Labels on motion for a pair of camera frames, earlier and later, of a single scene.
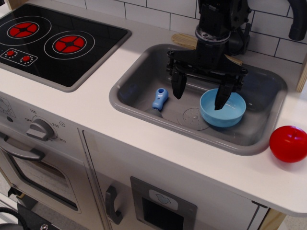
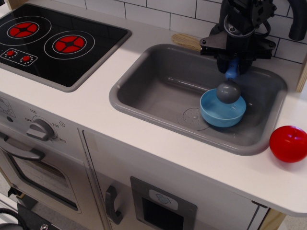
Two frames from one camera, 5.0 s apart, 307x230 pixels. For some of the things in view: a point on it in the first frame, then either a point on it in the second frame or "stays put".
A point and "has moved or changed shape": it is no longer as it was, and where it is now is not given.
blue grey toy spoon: x=161 y=96 has moved or changed shape
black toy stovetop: x=56 y=48 stays put
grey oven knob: x=41 y=129 stays put
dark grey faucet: x=298 y=28 stays put
